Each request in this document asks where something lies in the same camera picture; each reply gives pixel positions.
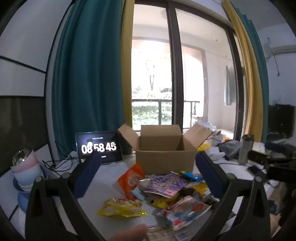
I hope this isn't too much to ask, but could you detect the cardboard box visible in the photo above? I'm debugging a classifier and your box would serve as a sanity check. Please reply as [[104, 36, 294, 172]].
[[117, 123, 213, 175]]

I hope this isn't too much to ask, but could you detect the orange snack packet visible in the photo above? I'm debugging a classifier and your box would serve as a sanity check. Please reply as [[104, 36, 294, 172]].
[[117, 162, 146, 202]]

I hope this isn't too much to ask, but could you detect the black cable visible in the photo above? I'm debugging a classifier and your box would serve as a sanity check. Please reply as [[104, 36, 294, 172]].
[[42, 141, 80, 173]]

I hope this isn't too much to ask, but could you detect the yellow curtain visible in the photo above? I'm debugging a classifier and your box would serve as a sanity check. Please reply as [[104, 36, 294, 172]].
[[120, 0, 135, 139], [222, 0, 265, 142]]

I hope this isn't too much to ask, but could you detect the stack of pastel bowls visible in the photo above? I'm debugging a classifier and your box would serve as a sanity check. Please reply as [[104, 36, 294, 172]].
[[10, 148, 48, 193]]

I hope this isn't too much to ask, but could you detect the black monitor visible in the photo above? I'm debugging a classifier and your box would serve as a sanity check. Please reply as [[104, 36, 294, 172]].
[[268, 104, 295, 136]]

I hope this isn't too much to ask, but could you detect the purple snack packet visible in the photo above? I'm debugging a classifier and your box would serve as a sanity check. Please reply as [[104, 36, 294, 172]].
[[138, 173, 189, 198]]

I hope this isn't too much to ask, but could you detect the blue plastic bowl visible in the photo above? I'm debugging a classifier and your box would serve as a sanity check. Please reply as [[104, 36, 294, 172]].
[[17, 191, 36, 213]]

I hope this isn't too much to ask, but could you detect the black window frame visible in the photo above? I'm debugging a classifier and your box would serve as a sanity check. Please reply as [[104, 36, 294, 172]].
[[165, 0, 185, 130]]

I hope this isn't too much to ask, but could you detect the black tablet clock display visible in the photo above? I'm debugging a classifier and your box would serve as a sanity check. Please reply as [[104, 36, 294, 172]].
[[76, 131, 123, 164]]

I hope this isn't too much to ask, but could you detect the grey bag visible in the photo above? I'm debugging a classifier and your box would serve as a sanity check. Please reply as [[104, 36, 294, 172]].
[[217, 140, 241, 160]]

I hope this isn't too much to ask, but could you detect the yellow plastic bag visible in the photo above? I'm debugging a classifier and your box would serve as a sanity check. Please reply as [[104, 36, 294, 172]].
[[196, 143, 212, 152]]

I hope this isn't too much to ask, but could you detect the light blue snack packet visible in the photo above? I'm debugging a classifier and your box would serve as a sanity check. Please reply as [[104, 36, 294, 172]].
[[131, 186, 148, 202]]

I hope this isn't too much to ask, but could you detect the small yellow candy packet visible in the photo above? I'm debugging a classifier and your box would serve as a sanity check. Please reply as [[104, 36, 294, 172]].
[[191, 182, 212, 198]]

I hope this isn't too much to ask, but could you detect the black balcony railing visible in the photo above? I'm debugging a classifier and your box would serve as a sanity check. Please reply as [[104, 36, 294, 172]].
[[131, 99, 173, 126]]

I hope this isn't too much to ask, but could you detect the black yellow snack packet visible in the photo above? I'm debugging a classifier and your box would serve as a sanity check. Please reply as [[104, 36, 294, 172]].
[[150, 187, 220, 209]]

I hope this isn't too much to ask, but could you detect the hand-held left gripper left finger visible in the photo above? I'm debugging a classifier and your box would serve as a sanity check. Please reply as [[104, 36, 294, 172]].
[[25, 152, 109, 241]]

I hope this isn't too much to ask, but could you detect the hanging pale garment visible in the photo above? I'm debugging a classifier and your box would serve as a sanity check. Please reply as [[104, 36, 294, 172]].
[[224, 65, 234, 106]]

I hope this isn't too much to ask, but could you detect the person's left hand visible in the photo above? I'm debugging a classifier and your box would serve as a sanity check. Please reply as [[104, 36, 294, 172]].
[[109, 224, 148, 241]]

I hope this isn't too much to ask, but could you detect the metal drying rack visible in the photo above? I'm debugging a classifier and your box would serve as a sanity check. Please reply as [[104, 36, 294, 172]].
[[184, 100, 200, 127]]

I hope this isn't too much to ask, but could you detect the white cloth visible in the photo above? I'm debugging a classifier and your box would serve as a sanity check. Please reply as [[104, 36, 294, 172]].
[[205, 146, 226, 161]]

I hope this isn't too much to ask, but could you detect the steel thermos bottle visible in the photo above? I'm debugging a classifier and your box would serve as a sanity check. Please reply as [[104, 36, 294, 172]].
[[238, 134, 255, 165]]

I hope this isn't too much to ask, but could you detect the red white snack packet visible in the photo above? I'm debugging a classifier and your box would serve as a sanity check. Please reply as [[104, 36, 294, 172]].
[[157, 196, 212, 230]]

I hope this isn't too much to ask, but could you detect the teal curtain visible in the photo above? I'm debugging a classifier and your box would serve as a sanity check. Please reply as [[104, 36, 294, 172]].
[[231, 0, 270, 142], [51, 0, 126, 153]]

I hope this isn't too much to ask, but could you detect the blue yellow toy candy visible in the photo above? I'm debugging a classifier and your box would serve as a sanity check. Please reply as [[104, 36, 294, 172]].
[[180, 171, 204, 182]]

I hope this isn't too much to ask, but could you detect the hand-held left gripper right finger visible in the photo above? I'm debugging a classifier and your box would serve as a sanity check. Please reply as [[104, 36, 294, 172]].
[[195, 152, 271, 241]]

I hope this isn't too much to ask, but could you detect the white air conditioner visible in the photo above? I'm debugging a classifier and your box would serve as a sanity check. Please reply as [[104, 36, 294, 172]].
[[269, 44, 296, 56]]

